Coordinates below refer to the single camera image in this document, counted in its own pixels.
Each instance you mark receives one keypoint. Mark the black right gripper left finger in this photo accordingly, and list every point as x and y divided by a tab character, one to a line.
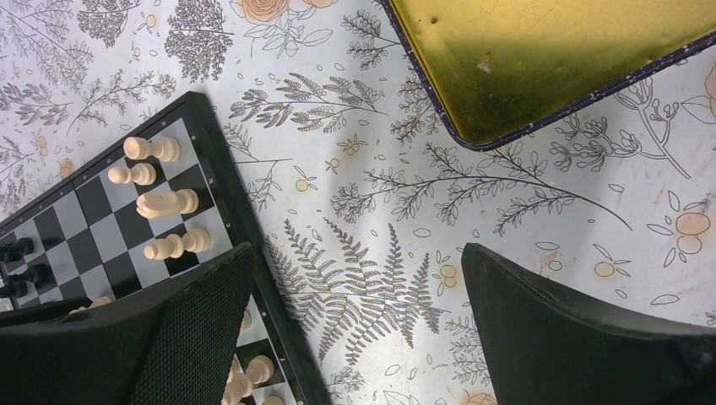
171	343

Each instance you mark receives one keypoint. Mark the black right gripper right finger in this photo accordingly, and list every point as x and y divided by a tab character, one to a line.
546	343

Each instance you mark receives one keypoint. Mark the cream chess piece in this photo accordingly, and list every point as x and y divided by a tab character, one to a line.
174	246
153	205

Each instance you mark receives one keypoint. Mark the black grey chess board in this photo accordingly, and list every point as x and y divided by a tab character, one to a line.
90	238

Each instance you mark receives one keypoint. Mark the gold tin box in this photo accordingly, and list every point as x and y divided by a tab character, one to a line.
496	71

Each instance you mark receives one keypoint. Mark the black chess pawn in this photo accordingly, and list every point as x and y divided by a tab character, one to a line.
13	252

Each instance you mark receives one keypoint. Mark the floral table mat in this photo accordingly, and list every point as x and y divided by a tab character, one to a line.
359	185

